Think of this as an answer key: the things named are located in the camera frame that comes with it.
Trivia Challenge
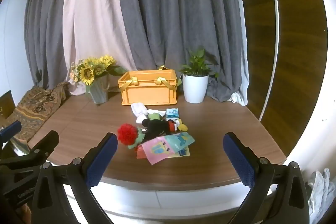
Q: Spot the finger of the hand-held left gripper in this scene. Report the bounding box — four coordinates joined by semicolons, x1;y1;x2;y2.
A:
0;130;60;170
0;120;22;146

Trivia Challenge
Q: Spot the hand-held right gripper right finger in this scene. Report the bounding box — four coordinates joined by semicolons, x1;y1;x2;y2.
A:
223;132;310;224

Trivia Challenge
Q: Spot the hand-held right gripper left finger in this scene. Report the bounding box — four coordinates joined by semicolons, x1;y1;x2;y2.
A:
31;132;118;224

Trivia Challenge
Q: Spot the red pompom flower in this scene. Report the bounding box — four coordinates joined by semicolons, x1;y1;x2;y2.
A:
117;123;147;149

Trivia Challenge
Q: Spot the pink printed handkerchief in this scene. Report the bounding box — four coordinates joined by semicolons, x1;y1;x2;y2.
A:
142;138;181;166

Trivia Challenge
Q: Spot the teal cartoon packet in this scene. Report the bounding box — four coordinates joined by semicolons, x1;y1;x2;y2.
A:
163;132;196;151

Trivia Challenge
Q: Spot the orange plastic crate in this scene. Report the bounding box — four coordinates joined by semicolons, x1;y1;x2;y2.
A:
117;65;183;106

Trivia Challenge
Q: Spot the blue tissue pack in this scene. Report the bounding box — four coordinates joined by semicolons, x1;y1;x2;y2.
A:
165;108;180;121

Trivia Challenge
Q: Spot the dark board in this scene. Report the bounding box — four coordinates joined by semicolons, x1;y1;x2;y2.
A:
0;90;15;120

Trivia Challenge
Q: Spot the brown patterned cloth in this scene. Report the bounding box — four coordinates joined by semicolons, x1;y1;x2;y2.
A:
5;81;71;153

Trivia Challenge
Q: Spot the small orange cloth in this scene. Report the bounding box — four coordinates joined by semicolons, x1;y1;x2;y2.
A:
136;144;147;159

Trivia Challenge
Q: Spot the white sock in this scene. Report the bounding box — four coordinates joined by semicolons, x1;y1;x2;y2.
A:
131;102;166;124

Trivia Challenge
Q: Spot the black mouse plush toy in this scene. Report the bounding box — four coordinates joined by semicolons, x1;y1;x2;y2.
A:
142;118;188;140

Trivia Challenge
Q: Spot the grey ribbed vase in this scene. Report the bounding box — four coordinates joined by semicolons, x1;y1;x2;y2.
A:
85;74;111;104

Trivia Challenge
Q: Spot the sunflower bouquet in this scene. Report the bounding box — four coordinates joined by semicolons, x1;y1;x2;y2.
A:
70;55;129;86

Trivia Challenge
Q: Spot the white crumpled cloth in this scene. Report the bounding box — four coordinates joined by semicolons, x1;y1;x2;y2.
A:
306;168;332;217

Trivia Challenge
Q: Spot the white plant pot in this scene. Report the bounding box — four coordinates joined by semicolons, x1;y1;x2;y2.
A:
182;74;210;104

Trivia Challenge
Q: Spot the grey curtain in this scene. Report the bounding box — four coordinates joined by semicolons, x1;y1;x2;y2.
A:
24;0;72;90
117;0;244;102

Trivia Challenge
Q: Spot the white sheer curtain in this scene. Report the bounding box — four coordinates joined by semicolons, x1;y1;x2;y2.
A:
231;0;249;107

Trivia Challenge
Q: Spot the green potted plant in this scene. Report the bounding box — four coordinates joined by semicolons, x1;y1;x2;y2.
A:
179;49;219;79

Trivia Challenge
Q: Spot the pale curtain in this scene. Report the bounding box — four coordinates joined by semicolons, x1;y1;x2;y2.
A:
62;0;137;96

